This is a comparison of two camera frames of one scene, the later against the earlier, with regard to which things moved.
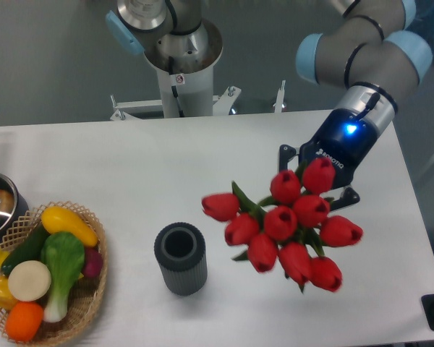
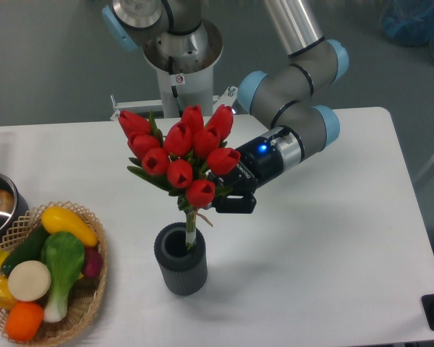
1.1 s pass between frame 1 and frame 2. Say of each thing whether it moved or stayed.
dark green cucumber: stayed
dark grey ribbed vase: stayed
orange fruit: stayed
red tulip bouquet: moved
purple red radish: stayed
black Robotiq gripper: moved
